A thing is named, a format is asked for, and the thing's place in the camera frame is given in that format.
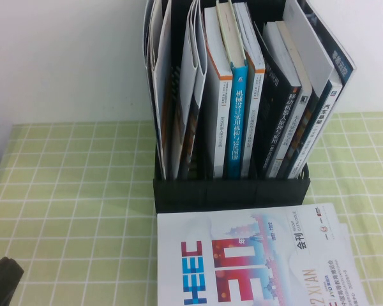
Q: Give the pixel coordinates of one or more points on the thin pale brochure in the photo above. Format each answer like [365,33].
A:
[148,38]

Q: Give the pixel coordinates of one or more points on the green checkered tablecloth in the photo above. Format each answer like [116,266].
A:
[67,191]

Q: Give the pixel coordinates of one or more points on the black plastic book holder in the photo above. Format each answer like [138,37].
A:
[229,194]

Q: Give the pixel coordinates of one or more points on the white cover large magazine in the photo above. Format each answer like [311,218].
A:
[162,79]

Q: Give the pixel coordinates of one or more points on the blue grey Dollar Club book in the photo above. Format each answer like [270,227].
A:
[348,255]

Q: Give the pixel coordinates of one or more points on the black spine robotics book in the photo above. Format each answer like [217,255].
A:
[287,111]

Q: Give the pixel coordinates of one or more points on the blue spine hardcover book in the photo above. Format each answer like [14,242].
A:
[237,127]

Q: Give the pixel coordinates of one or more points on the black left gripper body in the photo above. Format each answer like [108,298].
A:
[3,283]

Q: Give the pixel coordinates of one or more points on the curved white orange magazine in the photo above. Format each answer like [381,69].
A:
[188,63]

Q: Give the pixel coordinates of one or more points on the thin white orange-banded book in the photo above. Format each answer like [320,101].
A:
[253,111]

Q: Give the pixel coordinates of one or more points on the dark orange cover thin book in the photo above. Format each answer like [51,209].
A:
[304,140]

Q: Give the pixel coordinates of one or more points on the white spine navy book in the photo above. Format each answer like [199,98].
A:
[325,114]

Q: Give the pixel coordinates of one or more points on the white HEEC show catalogue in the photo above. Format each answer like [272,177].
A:
[242,255]

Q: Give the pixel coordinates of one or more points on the grey spine paperback book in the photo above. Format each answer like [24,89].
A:
[297,127]

